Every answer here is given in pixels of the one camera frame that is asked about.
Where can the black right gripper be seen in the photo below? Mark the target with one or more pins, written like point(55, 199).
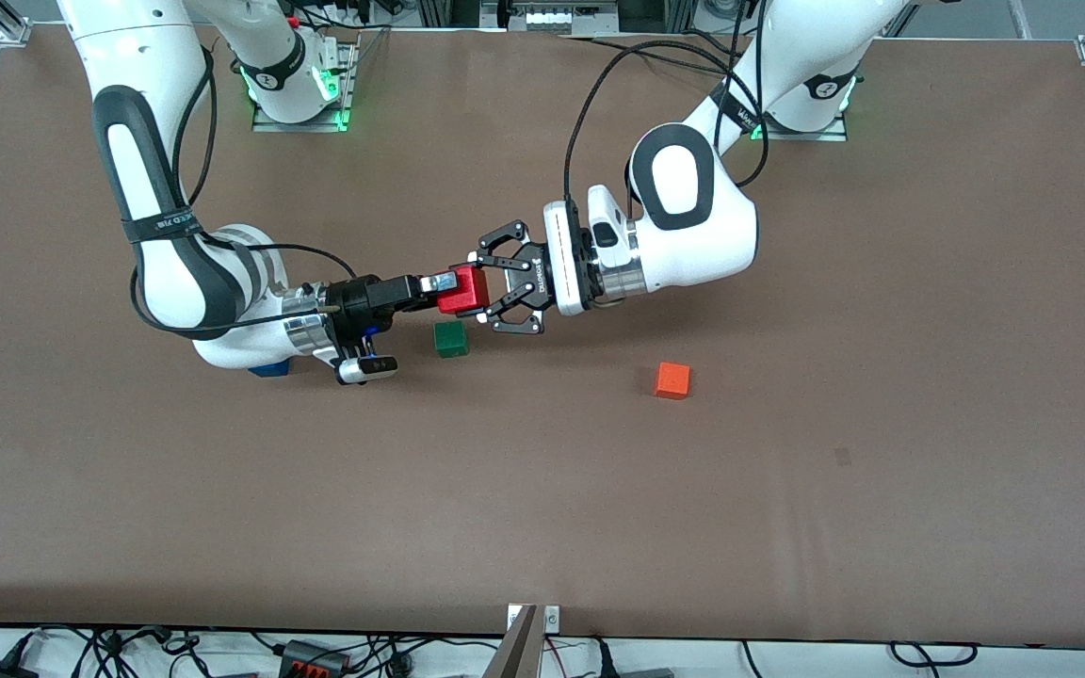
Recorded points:
point(365, 297)

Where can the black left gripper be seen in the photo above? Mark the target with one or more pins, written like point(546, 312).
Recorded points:
point(531, 280)

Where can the red wooden block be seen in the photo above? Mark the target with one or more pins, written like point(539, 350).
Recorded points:
point(465, 292)

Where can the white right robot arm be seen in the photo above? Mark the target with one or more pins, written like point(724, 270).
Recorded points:
point(128, 56)

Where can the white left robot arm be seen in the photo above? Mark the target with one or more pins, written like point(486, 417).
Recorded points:
point(693, 235)

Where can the green wooden block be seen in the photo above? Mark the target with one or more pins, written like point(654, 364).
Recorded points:
point(450, 340)

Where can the orange wooden block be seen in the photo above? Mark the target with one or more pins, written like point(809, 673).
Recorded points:
point(672, 380)

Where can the blue wooden block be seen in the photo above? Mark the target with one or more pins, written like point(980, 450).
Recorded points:
point(269, 369)

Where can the brown table cover sheet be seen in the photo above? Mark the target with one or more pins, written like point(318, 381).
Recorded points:
point(542, 490)

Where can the grey metal device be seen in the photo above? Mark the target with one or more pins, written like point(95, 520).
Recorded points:
point(552, 17)

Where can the black box with orange connectors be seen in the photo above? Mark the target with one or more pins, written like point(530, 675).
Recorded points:
point(312, 657)

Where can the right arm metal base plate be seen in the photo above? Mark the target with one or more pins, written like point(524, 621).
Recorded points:
point(298, 126)

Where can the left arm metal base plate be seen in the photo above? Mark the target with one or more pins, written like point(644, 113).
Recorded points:
point(806, 136)

